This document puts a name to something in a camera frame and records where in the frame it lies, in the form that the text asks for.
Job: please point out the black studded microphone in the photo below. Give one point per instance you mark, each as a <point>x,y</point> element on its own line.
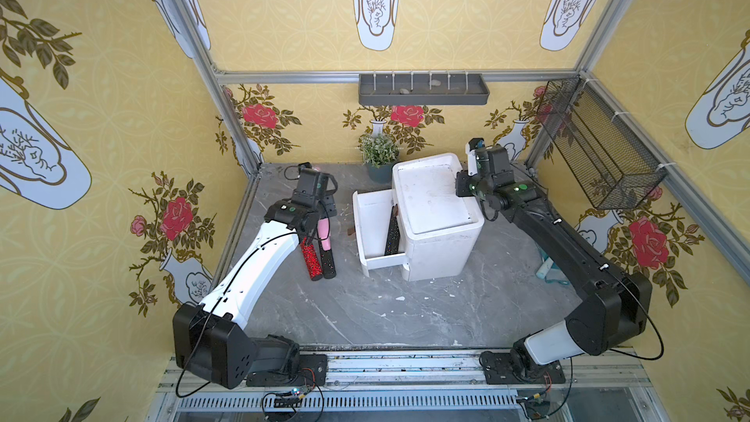
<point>393,234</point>

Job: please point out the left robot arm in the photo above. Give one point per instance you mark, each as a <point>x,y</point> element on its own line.
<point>210,338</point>

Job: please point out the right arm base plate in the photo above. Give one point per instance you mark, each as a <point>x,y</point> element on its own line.
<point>508,368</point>

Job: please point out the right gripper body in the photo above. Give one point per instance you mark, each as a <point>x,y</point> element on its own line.
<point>464,185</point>

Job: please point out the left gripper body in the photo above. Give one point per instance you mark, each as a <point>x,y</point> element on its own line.
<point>319,211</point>

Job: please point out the white drawer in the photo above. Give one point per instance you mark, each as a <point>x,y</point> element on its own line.
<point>373,213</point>

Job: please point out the red glitter microphone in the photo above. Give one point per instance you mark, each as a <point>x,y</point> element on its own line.
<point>311,260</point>

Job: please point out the small potted green plant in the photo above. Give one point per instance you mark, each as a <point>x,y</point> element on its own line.
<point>380,154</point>

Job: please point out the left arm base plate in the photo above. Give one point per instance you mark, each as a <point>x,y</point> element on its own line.
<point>303,370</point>

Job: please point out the teal plastic rack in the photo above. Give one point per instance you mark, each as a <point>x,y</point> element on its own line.
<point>549,271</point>

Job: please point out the black wire mesh basket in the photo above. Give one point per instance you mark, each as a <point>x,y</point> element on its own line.
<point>613,167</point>

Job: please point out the aluminium front rail frame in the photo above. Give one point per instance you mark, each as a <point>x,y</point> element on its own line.
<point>418,384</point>

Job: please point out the grey wall shelf tray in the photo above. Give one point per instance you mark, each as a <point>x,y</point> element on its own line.
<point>422,89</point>

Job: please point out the black glitter microphone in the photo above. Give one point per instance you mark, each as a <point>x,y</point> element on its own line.
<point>327,264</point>

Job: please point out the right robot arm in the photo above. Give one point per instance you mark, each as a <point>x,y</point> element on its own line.
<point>614,304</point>

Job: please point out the white drawer cabinet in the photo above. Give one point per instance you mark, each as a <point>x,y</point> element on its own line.
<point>440,229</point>

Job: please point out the pink microphone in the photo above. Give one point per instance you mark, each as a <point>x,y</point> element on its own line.
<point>324,234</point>

